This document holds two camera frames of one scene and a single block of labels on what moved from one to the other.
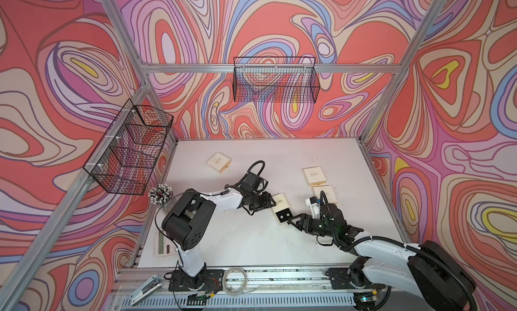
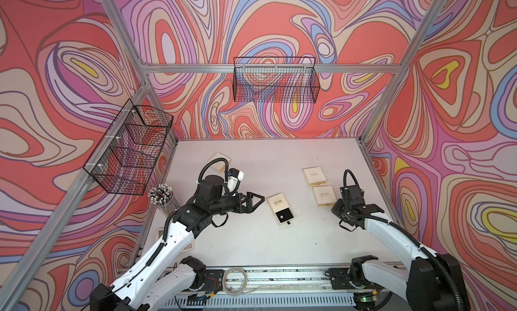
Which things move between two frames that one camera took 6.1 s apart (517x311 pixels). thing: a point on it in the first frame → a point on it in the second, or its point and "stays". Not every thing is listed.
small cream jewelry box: [281, 211] stays
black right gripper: [301, 223] → [336, 210]
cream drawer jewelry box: [314, 176] stays
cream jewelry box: [219, 162] stays
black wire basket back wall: [276, 79] stays
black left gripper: [266, 203] → [248, 209]
